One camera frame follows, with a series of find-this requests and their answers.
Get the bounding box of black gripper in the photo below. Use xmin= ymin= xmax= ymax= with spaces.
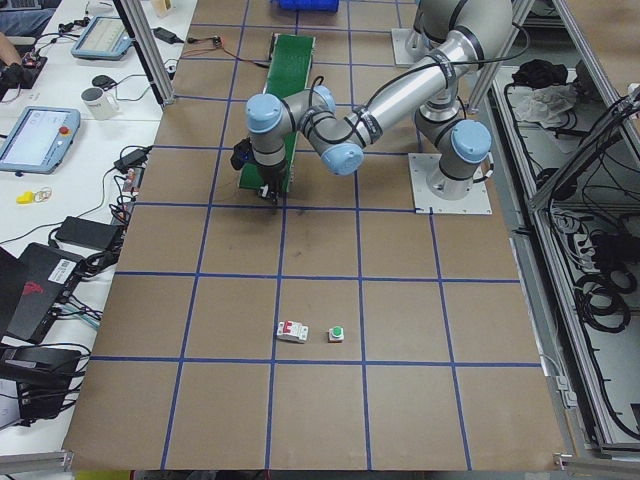
xmin=257 ymin=162 xmax=286 ymax=203

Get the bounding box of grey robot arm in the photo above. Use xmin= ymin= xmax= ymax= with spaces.
xmin=231 ymin=0 xmax=513 ymax=201

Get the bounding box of green conveyor belt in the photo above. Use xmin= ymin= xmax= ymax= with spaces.
xmin=239 ymin=33 xmax=315 ymax=196

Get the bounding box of white red circuit breaker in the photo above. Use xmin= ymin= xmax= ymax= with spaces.
xmin=276 ymin=321 xmax=309 ymax=344

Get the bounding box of green push button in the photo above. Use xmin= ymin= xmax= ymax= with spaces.
xmin=327 ymin=325 xmax=345 ymax=343

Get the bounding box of blue plastic bin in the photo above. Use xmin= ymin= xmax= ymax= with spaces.
xmin=275 ymin=0 xmax=340 ymax=13

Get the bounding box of white mug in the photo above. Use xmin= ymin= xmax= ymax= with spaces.
xmin=81 ymin=87 xmax=119 ymax=120

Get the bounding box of black computer mouse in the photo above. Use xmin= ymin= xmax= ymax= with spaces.
xmin=92 ymin=75 xmax=117 ymax=91

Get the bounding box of black power adapter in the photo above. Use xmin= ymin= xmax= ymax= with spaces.
xmin=55 ymin=216 xmax=123 ymax=251

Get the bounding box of blue teach pendant far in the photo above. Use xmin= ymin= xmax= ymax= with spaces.
xmin=71 ymin=16 xmax=132 ymax=61

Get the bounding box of blue teach pendant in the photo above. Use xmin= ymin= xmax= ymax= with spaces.
xmin=1 ymin=106 xmax=81 ymax=174
xmin=71 ymin=16 xmax=132 ymax=61

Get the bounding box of blue teach pendant near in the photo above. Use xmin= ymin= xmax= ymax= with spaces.
xmin=1 ymin=106 xmax=81 ymax=174

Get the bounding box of yellow small object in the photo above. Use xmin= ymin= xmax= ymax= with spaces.
xmin=16 ymin=191 xmax=35 ymax=205

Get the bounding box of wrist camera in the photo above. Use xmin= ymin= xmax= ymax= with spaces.
xmin=230 ymin=137 xmax=255 ymax=171

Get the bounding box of black braided camera cable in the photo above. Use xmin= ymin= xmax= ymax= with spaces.
xmin=299 ymin=74 xmax=331 ymax=146

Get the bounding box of red black power wire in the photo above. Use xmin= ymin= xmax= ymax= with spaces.
xmin=185 ymin=34 xmax=274 ymax=70

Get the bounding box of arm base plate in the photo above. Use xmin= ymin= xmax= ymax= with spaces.
xmin=408 ymin=153 xmax=492 ymax=215
xmin=391 ymin=28 xmax=424 ymax=66

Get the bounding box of aluminium frame post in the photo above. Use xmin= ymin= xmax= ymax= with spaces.
xmin=114 ymin=0 xmax=175 ymax=108

